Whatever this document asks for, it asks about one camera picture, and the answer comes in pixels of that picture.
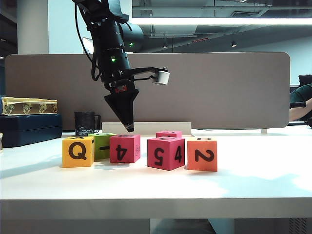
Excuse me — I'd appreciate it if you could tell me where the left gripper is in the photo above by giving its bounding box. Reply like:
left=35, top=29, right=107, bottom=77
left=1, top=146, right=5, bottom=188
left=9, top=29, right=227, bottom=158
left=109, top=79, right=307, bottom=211
left=101, top=67, right=159, bottom=133

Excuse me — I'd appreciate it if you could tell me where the pink block with B 4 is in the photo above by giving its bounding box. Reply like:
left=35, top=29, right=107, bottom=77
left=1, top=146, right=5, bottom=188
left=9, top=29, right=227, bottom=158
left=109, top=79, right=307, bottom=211
left=109, top=134, right=141, bottom=163

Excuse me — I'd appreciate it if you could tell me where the green foam letter block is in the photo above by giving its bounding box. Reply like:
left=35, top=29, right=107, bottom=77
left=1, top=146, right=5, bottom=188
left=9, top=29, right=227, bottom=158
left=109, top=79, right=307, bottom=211
left=88, top=132, right=117, bottom=160

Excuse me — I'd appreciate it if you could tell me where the pink block with S p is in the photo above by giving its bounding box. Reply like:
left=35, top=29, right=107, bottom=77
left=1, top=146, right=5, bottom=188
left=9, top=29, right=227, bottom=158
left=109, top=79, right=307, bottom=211
left=156, top=131, right=183, bottom=138

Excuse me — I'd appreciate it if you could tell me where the pink block with C 5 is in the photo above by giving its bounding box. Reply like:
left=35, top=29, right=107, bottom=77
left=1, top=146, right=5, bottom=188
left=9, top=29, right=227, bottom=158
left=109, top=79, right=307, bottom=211
left=147, top=136, right=185, bottom=171

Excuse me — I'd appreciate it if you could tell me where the yellow foam letter block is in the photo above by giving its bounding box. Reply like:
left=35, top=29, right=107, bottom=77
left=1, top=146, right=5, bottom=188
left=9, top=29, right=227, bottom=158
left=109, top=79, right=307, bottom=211
left=62, top=136, right=95, bottom=168

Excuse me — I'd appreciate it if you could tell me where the orange foam letter block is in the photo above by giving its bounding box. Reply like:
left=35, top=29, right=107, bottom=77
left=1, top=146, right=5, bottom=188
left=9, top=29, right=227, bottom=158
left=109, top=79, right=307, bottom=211
left=187, top=137, right=217, bottom=172

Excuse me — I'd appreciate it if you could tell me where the black mug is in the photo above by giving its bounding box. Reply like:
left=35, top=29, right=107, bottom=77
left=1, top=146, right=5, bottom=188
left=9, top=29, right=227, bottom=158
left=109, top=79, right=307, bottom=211
left=74, top=111, right=102, bottom=137

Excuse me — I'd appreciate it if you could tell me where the dark blue case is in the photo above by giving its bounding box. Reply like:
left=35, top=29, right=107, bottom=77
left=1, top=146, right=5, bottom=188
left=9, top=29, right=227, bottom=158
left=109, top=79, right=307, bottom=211
left=0, top=114, right=63, bottom=149

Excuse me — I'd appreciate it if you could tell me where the yellow patterned box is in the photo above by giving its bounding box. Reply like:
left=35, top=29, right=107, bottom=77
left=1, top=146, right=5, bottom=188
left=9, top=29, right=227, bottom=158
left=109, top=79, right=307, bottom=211
left=1, top=97, right=59, bottom=116

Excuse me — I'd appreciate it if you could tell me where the grey desk divider panel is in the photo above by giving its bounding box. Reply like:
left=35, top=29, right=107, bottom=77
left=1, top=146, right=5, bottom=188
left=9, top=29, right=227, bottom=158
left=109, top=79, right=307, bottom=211
left=5, top=52, right=291, bottom=131

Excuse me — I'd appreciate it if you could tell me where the person in dark shirt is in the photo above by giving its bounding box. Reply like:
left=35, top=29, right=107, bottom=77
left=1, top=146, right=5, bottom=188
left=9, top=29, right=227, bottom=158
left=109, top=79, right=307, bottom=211
left=289, top=74, right=312, bottom=122

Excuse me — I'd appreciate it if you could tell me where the long ceiling light strip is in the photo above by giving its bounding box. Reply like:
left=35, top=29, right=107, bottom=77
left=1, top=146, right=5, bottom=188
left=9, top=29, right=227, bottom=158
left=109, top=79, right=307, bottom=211
left=132, top=17, right=312, bottom=26

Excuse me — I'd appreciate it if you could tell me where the black vent grille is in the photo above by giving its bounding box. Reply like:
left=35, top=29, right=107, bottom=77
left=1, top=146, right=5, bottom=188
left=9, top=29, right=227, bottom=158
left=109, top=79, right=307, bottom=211
left=289, top=218, right=308, bottom=234

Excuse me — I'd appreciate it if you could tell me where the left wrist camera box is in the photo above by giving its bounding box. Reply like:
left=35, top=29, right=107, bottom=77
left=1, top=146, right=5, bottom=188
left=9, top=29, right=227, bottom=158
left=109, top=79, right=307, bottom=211
left=152, top=67, right=171, bottom=86

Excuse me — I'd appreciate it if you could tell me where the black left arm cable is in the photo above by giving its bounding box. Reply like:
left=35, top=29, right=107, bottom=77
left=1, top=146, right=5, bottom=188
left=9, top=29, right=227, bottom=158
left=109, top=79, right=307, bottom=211
left=75, top=4, right=102, bottom=82

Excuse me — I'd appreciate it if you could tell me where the small wall sign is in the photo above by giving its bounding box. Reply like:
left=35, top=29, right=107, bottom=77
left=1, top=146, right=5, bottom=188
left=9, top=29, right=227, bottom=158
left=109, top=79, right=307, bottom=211
left=82, top=37, right=95, bottom=55

